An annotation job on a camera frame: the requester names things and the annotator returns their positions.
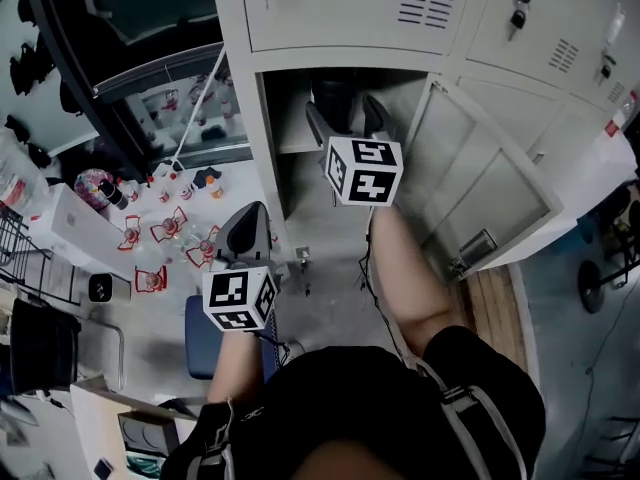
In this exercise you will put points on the black hanging bag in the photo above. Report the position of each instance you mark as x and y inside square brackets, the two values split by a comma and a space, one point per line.
[30, 68]
[17, 129]

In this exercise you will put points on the black cylindrical flask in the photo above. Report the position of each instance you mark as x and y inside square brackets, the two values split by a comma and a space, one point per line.
[112, 195]

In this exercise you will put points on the wall socket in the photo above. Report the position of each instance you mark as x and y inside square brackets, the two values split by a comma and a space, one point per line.
[302, 253]

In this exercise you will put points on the white box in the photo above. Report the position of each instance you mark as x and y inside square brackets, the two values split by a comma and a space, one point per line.
[70, 223]

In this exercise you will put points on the group of red-labelled clear bottles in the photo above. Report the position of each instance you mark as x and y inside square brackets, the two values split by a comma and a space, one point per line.
[167, 225]

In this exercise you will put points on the black-headed keys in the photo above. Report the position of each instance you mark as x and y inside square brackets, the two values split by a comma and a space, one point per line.
[517, 18]

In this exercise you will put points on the large clear water jug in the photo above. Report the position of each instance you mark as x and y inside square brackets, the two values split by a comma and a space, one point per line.
[20, 183]

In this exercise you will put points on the black and silver device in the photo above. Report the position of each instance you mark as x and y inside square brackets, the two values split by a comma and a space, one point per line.
[100, 288]

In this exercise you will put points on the metal chair leg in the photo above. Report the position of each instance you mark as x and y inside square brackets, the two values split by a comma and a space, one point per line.
[121, 358]

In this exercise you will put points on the black crate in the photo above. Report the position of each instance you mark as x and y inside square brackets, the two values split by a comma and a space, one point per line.
[45, 348]

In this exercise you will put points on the black phone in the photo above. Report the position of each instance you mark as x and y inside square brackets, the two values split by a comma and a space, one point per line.
[104, 468]

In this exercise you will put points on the person's right forearm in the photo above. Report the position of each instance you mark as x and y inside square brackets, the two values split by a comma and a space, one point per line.
[405, 278]

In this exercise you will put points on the black wheeled chair base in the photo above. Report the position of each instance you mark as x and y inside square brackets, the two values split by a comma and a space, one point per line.
[592, 285]

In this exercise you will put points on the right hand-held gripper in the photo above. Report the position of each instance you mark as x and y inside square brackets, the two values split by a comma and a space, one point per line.
[370, 178]

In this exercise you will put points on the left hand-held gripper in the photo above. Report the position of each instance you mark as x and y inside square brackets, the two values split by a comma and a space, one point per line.
[230, 293]

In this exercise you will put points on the colourful patterned ball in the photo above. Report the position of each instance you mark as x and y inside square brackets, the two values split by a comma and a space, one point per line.
[87, 185]

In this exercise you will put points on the orange-capped bottle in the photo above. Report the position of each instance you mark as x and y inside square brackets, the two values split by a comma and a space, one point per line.
[216, 190]

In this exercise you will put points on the grey metal locker cabinet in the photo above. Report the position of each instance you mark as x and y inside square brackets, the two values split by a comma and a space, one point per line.
[350, 23]

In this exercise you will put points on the person's chin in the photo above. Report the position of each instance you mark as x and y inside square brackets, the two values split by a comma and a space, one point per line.
[355, 463]

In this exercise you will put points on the blue stool seat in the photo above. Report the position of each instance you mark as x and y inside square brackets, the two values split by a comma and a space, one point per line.
[200, 338]

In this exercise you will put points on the dark bottle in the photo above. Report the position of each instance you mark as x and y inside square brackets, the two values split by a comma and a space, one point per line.
[335, 103]

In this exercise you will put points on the grey locker door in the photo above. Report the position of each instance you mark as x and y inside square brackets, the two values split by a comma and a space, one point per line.
[475, 178]

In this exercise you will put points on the person's black shirt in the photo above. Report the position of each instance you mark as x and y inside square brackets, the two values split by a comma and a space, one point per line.
[350, 393]

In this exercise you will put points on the black-headed key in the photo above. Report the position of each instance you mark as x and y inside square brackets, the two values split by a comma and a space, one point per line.
[606, 70]

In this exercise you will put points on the black cloth piece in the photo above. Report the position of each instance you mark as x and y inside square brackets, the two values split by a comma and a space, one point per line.
[207, 174]

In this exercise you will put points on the person's left forearm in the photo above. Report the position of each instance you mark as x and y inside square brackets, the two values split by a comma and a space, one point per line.
[235, 368]

